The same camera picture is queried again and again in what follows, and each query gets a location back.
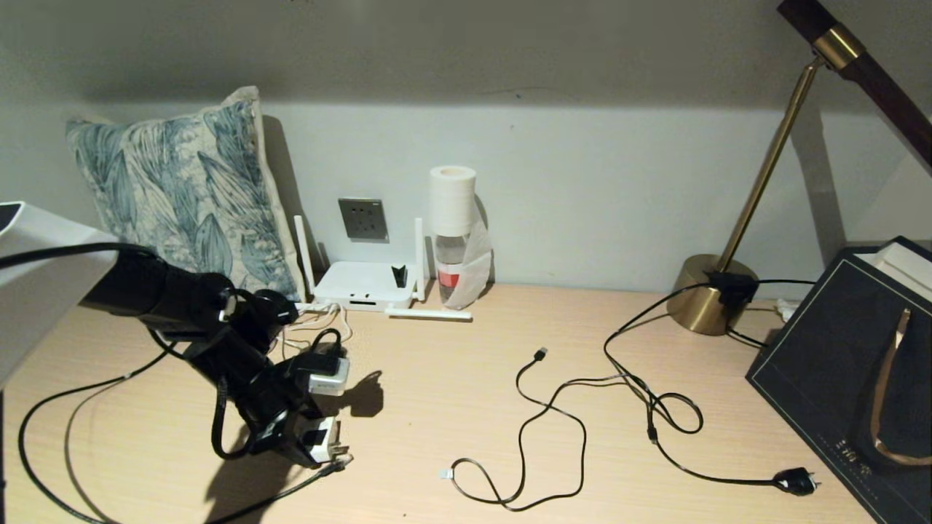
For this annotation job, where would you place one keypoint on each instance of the black clip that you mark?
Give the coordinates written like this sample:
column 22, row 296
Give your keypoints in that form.
column 399, row 276

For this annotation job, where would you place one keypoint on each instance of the white router with antennas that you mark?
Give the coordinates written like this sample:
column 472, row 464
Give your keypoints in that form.
column 364, row 284

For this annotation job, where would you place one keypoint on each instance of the white paper roll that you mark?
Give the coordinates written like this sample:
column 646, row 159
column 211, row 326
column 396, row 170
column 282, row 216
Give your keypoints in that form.
column 452, row 198

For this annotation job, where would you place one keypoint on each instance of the clear bottle red label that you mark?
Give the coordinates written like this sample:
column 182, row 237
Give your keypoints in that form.
column 450, row 255

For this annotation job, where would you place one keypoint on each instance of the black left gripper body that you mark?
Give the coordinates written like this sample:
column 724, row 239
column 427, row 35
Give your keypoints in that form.
column 247, row 378

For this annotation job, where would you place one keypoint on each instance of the blue leaf pattern pillow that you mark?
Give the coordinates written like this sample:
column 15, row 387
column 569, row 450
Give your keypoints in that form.
column 182, row 167

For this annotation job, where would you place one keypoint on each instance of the brass desk lamp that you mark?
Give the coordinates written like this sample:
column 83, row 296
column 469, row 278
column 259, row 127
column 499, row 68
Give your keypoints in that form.
column 697, row 292

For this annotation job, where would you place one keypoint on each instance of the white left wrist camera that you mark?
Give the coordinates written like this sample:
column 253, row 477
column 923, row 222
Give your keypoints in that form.
column 328, row 382

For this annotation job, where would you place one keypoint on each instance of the white box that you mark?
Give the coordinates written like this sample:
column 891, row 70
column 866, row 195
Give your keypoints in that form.
column 904, row 263

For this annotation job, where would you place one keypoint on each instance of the grey wall socket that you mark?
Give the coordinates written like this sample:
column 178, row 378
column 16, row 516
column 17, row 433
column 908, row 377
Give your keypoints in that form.
column 362, row 220

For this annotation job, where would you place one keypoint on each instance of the black lamp switch box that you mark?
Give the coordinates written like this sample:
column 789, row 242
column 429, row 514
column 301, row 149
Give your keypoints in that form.
column 732, row 287

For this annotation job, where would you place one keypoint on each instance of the white power adapter black face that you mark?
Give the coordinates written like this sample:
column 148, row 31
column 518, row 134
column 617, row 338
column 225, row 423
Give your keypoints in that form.
column 325, row 444

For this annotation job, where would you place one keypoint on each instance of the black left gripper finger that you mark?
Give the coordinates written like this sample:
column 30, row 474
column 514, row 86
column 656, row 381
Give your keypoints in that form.
column 287, row 447
column 307, row 417

